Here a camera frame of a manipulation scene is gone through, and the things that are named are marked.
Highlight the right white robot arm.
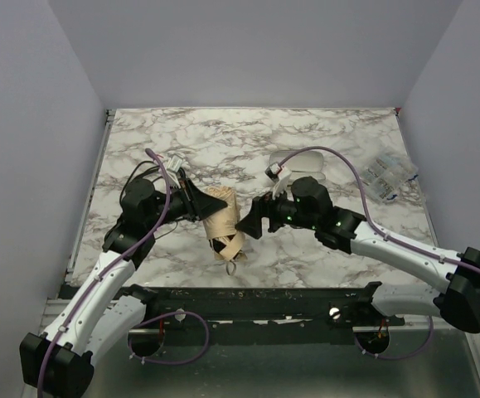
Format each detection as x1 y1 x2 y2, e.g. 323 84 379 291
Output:
236 177 480 333

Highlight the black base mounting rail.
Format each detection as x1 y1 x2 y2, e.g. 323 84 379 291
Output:
110 285 406 345

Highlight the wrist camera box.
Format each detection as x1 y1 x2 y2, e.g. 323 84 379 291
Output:
166 155 185 173
265 163 292 199

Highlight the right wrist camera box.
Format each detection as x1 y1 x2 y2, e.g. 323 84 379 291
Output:
265 163 292 199

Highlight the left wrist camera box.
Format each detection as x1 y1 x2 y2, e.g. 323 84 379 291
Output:
166 155 185 173

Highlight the beige umbrella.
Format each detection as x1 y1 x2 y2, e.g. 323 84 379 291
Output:
203 186 247 276

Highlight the clear plastic screw box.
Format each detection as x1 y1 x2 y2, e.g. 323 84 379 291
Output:
360 149 418 202

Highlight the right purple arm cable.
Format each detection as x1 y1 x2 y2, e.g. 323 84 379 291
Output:
280 147 480 316

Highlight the beige umbrella case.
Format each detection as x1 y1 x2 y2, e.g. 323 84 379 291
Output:
265 150 326 186

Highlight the black coiled cable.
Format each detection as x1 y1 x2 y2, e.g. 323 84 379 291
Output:
119 160 178 240

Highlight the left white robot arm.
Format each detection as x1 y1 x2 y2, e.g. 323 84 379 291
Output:
19 178 227 397

